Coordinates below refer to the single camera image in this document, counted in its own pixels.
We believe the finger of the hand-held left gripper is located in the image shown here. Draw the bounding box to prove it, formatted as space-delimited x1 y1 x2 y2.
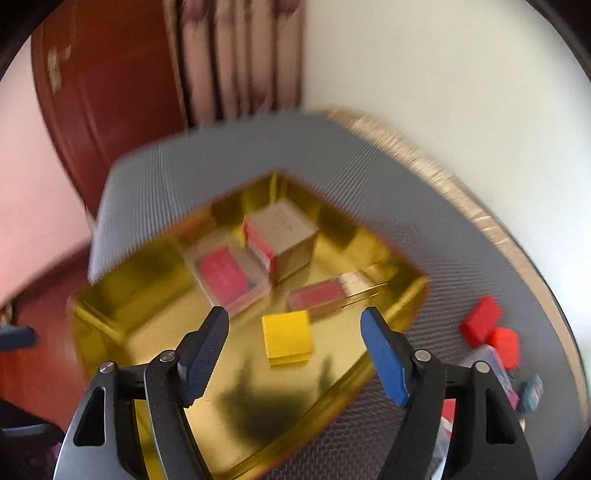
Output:
0 325 38 352

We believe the yellow cube box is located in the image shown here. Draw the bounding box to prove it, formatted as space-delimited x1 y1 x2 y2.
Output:
261 310 314 367

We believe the red and white packet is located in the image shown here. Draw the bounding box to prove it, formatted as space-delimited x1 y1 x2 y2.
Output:
440 398 459 446

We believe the brown wooden door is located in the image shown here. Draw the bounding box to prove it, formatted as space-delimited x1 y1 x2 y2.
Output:
31 0 190 217

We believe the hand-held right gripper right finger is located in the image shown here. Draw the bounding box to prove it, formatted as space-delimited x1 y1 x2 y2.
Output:
360 307 539 480

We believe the flat red and gold box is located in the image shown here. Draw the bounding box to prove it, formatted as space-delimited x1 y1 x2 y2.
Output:
285 270 386 320

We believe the red oval block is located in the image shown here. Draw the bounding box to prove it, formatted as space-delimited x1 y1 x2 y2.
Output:
488 328 522 370

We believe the red card in clear case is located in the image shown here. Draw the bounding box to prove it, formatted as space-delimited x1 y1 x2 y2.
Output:
187 240 273 317

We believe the gold foil table edging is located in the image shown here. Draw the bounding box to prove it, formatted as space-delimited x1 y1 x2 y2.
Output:
323 107 586 374

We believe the beige and red cube box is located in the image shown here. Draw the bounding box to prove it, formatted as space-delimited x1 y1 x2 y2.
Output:
242 199 320 283

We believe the red box with gold interior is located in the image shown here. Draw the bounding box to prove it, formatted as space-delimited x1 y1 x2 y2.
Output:
69 171 432 480

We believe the clear purple packet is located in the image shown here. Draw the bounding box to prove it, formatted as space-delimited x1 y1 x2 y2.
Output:
457 346 525 416

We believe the red rectangular block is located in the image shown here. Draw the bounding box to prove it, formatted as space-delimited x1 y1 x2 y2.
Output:
459 295 504 347

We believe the grey mesh mat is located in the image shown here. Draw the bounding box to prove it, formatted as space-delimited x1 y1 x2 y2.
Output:
88 108 583 480

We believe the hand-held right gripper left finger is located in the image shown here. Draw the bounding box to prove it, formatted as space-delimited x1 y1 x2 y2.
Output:
53 305 230 480

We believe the teal small object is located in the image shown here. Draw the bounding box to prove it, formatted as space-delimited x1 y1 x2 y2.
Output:
519 374 544 414

